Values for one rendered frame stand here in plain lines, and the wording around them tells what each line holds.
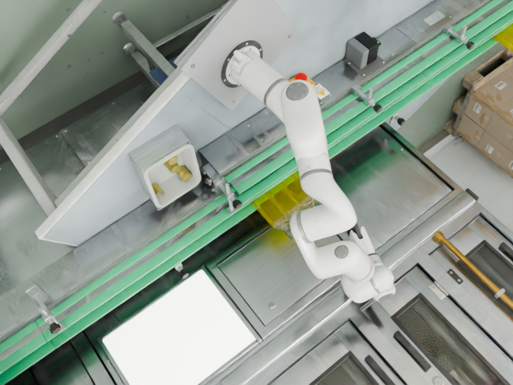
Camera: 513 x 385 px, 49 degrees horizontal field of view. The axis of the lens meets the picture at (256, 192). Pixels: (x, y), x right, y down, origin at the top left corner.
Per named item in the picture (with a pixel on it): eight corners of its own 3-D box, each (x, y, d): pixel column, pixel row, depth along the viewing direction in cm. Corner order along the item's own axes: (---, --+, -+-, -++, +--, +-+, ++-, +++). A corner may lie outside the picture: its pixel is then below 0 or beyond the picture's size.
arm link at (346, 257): (362, 221, 158) (314, 236, 164) (337, 192, 141) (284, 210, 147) (374, 276, 151) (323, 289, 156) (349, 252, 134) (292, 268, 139)
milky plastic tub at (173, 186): (144, 192, 184) (158, 211, 180) (127, 154, 165) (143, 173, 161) (188, 165, 189) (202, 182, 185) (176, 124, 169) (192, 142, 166)
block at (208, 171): (203, 182, 191) (215, 196, 188) (199, 167, 183) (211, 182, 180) (212, 177, 192) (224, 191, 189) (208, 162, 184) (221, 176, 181)
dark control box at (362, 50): (344, 56, 204) (360, 69, 201) (346, 40, 197) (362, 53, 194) (361, 46, 206) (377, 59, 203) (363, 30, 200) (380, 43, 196)
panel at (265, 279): (98, 341, 186) (151, 428, 171) (95, 338, 183) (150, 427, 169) (306, 194, 211) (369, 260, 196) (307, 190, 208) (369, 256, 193)
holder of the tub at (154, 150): (147, 199, 189) (159, 215, 185) (127, 153, 165) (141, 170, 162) (189, 172, 193) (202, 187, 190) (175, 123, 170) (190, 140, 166)
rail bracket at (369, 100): (348, 92, 198) (375, 115, 192) (350, 78, 192) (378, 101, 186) (356, 87, 199) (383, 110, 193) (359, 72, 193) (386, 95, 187)
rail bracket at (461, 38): (440, 32, 210) (467, 52, 205) (445, 17, 204) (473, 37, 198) (447, 27, 212) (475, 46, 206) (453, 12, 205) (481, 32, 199)
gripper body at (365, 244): (378, 265, 184) (363, 237, 189) (381, 252, 175) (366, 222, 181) (357, 273, 183) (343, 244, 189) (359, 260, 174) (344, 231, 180)
